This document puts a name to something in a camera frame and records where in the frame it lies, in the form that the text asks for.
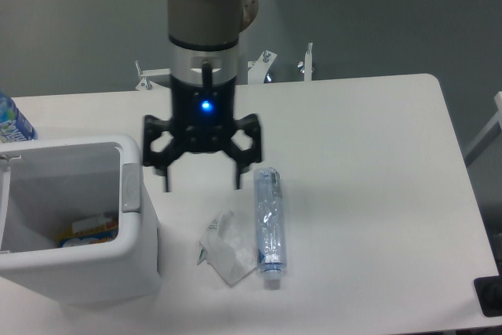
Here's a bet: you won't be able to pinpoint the white trash can lid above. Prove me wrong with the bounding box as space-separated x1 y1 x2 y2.
1 154 23 241

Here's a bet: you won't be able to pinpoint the yellow carton inside trash can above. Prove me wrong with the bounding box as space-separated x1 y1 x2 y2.
57 214 118 248

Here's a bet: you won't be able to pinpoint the black clamp at table edge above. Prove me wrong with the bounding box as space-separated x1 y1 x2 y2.
474 275 501 318

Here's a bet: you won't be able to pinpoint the white plastic trash can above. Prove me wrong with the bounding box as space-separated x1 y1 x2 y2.
1 134 162 304

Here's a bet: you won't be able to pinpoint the grey trash can push button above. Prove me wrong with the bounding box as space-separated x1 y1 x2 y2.
121 163 143 213

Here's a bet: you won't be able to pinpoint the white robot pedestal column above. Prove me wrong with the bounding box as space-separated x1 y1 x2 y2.
240 0 259 32

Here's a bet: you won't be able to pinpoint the white pedestal base frame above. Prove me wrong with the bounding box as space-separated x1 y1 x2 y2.
135 42 315 91

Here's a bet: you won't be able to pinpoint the crushed clear plastic bottle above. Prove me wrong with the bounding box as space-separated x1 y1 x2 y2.
253 167 288 290

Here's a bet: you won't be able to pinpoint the white frame at right edge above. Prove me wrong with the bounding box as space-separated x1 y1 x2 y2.
464 91 501 167

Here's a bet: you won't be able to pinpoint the crumpled clear plastic wrapper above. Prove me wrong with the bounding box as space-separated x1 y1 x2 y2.
197 209 256 287

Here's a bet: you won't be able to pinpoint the blue labelled water bottle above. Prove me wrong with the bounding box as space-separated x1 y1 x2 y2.
1 93 38 143

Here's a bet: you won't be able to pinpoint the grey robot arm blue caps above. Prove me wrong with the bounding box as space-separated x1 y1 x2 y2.
142 0 263 177

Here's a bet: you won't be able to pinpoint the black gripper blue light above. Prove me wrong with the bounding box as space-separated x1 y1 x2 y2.
142 78 263 192

